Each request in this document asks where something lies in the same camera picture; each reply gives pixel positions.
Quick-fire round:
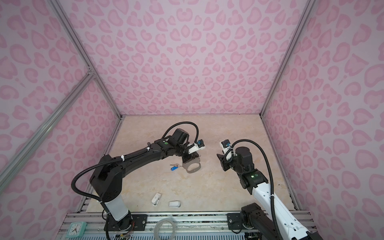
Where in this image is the key with blue tag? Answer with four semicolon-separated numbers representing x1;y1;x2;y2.
171;164;182;171

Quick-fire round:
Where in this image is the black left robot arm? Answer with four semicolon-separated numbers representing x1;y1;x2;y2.
90;128;205;231

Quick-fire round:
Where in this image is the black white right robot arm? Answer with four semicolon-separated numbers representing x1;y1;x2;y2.
217;142;322;240

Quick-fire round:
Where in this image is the white rounded plastic piece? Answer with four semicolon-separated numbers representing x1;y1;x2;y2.
169;201;181;208

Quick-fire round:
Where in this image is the white clip device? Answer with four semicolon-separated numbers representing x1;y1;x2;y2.
151;193;162;206

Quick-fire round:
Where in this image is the small mint green clock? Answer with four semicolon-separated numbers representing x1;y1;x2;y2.
66;222;87;239

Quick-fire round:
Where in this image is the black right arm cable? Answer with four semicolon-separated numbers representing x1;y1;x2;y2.
226;138;284;240

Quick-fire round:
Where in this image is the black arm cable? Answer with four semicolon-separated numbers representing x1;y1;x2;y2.
70;121;200;240
226;138;284;240

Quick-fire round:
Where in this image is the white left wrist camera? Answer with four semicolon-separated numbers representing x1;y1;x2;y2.
187;140;206;154

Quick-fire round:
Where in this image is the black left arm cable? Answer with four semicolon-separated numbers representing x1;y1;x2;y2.
70;121;200;240

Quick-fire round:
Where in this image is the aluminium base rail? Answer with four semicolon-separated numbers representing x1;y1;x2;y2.
55;211;259;240

